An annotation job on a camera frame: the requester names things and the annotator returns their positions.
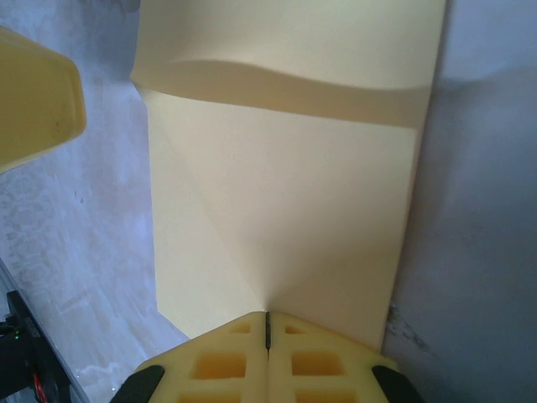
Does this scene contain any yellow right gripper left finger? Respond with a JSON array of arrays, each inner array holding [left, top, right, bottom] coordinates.
[[109, 311, 269, 403]]

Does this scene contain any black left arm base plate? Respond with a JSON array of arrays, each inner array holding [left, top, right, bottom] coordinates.
[[0, 289, 71, 403]]

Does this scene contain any pale yellow paper sheet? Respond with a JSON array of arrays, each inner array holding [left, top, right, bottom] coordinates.
[[129, 0, 448, 353]]

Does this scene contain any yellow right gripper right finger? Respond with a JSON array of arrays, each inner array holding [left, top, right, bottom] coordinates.
[[267, 311, 425, 403]]

